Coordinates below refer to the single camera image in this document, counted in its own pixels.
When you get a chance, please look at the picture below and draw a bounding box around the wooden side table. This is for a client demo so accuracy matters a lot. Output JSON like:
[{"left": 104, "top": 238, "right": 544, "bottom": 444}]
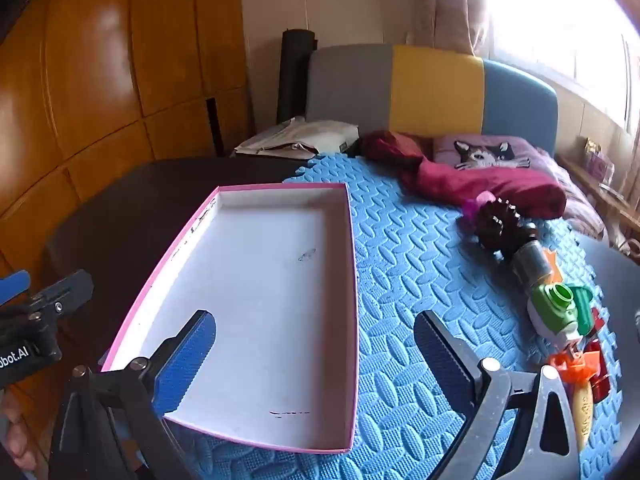
[{"left": 555, "top": 152, "right": 640, "bottom": 251}]

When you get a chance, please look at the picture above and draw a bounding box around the orange toy with yellow handle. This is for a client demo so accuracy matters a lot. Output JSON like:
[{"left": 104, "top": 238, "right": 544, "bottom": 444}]
[{"left": 547, "top": 345, "right": 598, "bottom": 453}]

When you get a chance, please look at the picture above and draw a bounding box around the green and white toy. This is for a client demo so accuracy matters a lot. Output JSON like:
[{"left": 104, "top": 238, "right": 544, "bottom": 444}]
[{"left": 526, "top": 282, "right": 583, "bottom": 348}]

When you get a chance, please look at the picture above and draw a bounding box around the dark red blanket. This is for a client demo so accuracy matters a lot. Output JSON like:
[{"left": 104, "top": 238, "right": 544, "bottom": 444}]
[{"left": 360, "top": 130, "right": 568, "bottom": 220}]

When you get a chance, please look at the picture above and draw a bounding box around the blue foam puzzle mat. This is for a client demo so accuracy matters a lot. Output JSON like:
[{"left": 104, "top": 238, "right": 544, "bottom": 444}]
[{"left": 165, "top": 152, "right": 616, "bottom": 480}]

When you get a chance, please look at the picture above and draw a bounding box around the red plastic bottle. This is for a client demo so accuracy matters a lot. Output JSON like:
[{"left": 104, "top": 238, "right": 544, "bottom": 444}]
[{"left": 584, "top": 305, "right": 611, "bottom": 403}]

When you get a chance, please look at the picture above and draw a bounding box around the pink cardboard box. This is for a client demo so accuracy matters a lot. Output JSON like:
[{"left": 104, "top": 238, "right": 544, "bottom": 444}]
[{"left": 100, "top": 182, "right": 360, "bottom": 456}]

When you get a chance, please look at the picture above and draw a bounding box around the grey yellow blue headboard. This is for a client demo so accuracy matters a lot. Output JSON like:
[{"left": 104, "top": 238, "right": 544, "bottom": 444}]
[{"left": 305, "top": 44, "right": 558, "bottom": 156}]

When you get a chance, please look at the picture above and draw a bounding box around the person's left hand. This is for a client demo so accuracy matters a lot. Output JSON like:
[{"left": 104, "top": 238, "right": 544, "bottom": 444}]
[{"left": 0, "top": 400, "right": 38, "bottom": 473}]

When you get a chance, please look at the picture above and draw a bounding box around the wooden wardrobe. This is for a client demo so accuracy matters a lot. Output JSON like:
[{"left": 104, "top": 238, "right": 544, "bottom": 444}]
[{"left": 0, "top": 0, "right": 256, "bottom": 311}]

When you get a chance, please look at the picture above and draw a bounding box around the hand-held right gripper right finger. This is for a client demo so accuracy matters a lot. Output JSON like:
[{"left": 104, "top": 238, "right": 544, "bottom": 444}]
[{"left": 414, "top": 310, "right": 581, "bottom": 480}]

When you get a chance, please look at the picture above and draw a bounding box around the dark red cushion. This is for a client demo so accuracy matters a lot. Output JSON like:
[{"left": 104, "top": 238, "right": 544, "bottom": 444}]
[{"left": 361, "top": 130, "right": 435, "bottom": 163}]

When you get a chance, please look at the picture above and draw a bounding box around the white pillow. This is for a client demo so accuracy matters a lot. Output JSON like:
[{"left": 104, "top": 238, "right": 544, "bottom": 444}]
[{"left": 280, "top": 120, "right": 361, "bottom": 153}]

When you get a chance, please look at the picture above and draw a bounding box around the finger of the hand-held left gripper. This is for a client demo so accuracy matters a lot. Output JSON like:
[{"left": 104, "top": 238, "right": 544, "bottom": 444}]
[
  {"left": 0, "top": 269, "right": 32, "bottom": 307},
  {"left": 27, "top": 270, "right": 94, "bottom": 321}
]

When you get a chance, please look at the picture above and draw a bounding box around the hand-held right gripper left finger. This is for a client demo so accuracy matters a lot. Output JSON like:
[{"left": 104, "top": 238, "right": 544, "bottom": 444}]
[{"left": 47, "top": 310, "right": 217, "bottom": 480}]

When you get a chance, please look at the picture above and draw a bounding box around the purple gift box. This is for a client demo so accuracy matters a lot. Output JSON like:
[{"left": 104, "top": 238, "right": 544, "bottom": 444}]
[{"left": 582, "top": 136, "right": 616, "bottom": 181}]

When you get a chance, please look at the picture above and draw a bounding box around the green plastic spool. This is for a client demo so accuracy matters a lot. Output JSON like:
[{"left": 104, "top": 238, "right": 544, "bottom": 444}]
[{"left": 567, "top": 284, "right": 596, "bottom": 336}]

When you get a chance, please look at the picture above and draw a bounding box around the dark brown gear toy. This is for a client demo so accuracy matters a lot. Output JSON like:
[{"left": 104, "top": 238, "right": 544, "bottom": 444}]
[{"left": 472, "top": 199, "right": 538, "bottom": 261}]

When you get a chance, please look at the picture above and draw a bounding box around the pink patterned curtain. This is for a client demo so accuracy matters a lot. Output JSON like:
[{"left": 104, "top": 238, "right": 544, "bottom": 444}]
[{"left": 405, "top": 0, "right": 493, "bottom": 56}]

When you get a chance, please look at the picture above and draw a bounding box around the husky print pillow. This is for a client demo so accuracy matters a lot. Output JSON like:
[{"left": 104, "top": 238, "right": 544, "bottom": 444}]
[{"left": 432, "top": 135, "right": 538, "bottom": 171}]

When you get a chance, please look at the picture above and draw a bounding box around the pink quilt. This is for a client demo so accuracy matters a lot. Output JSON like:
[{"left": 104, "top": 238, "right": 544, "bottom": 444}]
[{"left": 535, "top": 147, "right": 608, "bottom": 238}]

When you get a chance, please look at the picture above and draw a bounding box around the magenta plastic ring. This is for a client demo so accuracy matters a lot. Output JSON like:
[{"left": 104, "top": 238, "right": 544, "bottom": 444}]
[{"left": 462, "top": 192, "right": 496, "bottom": 221}]

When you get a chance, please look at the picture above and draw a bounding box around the orange yellow toy scoop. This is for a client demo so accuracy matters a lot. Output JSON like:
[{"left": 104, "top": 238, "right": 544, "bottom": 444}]
[{"left": 545, "top": 249, "right": 565, "bottom": 283}]

